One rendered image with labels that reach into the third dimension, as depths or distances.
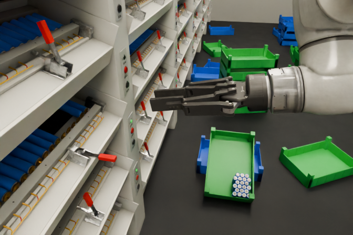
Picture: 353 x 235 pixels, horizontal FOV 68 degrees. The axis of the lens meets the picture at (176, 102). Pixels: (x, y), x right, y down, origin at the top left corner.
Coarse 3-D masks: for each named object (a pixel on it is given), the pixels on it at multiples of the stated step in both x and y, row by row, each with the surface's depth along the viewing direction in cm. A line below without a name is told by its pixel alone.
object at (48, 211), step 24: (72, 96) 69; (96, 96) 67; (72, 120) 62; (120, 120) 68; (96, 144) 59; (72, 168) 52; (48, 192) 46; (72, 192) 48; (24, 216) 42; (48, 216) 43
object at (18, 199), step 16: (96, 112) 64; (80, 128) 58; (64, 144) 53; (48, 160) 48; (32, 176) 45; (48, 176) 47; (16, 192) 42; (32, 192) 44; (0, 208) 39; (16, 208) 41; (32, 208) 42; (0, 224) 37
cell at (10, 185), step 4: (0, 176) 43; (4, 176) 44; (0, 180) 43; (4, 180) 43; (8, 180) 43; (12, 180) 43; (0, 184) 43; (4, 184) 43; (8, 184) 43; (12, 184) 43; (4, 188) 43; (8, 188) 43; (12, 188) 43
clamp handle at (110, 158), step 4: (84, 152) 53; (88, 156) 52; (92, 156) 52; (96, 156) 52; (100, 156) 52; (104, 156) 52; (108, 156) 52; (112, 156) 52; (116, 156) 52; (104, 160) 52; (108, 160) 52; (112, 160) 52
